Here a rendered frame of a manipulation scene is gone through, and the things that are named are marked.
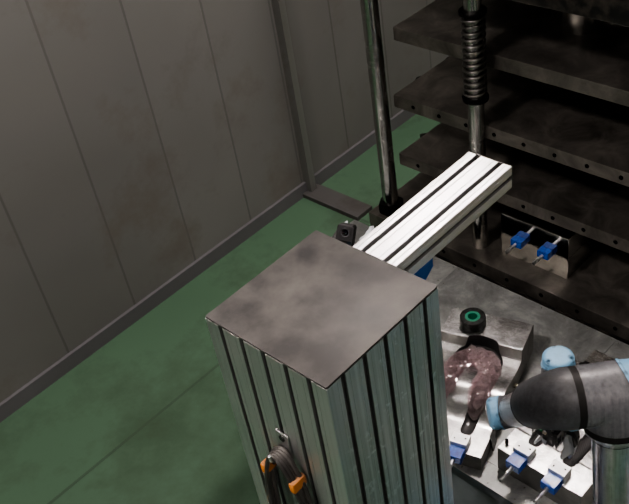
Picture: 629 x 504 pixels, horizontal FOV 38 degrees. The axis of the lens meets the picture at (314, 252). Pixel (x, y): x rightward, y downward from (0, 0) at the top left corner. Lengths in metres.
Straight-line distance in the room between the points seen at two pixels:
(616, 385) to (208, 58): 3.04
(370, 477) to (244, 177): 3.42
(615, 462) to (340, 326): 0.70
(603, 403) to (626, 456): 0.14
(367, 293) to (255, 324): 0.17
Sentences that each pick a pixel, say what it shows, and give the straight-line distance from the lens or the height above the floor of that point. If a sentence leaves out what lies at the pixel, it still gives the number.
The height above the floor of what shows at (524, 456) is 0.91.
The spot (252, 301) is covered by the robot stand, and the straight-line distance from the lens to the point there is 1.37.
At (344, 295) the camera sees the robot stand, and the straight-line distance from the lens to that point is 1.35.
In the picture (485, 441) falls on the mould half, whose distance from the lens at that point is 2.65.
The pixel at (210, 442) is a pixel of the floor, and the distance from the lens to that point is 3.91.
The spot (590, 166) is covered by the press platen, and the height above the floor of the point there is 1.27.
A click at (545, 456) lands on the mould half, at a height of 0.89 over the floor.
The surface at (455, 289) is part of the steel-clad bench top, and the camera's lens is 3.18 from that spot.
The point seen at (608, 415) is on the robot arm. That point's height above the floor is 1.62.
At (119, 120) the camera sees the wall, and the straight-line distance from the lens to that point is 4.12.
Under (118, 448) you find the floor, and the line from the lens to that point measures 4.03.
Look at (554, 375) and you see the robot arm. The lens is 1.72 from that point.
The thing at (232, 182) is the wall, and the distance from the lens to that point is 4.68.
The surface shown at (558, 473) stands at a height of 0.92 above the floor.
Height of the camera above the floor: 2.92
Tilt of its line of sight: 38 degrees down
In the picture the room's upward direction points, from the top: 10 degrees counter-clockwise
